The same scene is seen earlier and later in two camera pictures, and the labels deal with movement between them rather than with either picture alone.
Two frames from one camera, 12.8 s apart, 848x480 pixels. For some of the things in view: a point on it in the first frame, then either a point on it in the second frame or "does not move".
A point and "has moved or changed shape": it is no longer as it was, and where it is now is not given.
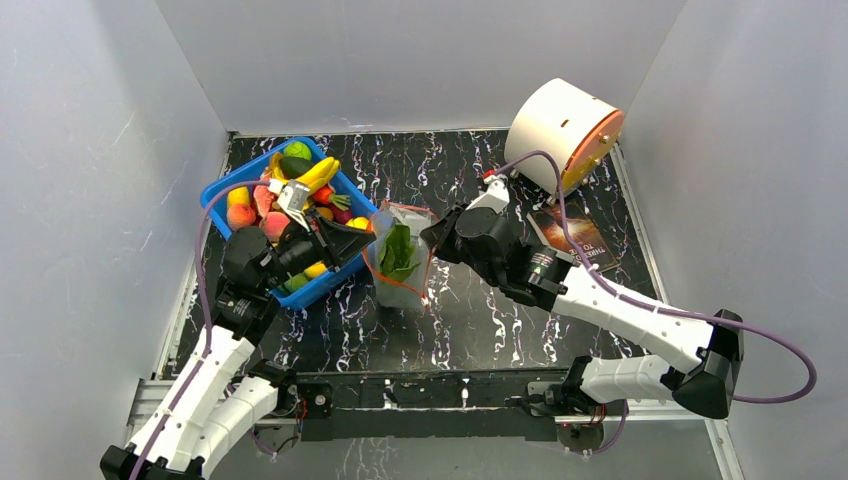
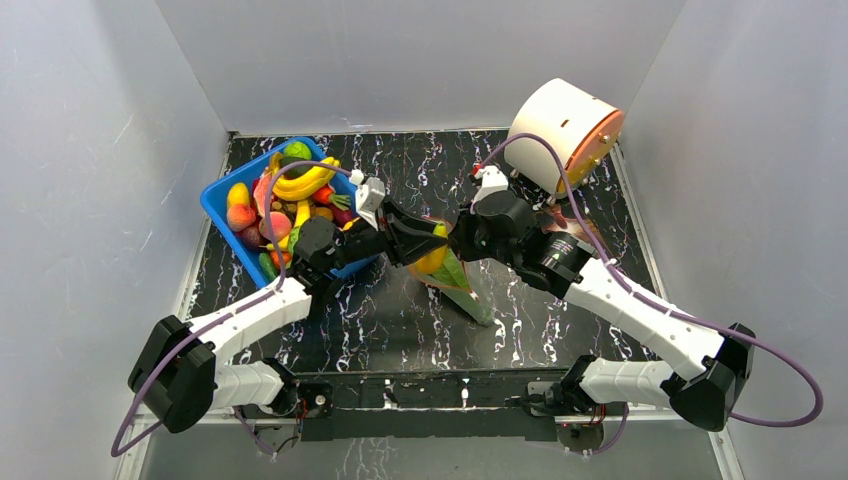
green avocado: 293,167 does not move
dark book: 550,221 does not move
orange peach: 238,216 does not move
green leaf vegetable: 397,259 has moved or changed shape
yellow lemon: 238,196 does not move
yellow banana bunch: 315,177 does not move
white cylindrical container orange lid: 574,126 does not move
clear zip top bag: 399,257 → 443,273
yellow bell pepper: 359,222 has moved or changed shape
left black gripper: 339,240 → 408,249
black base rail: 425,405 does not move
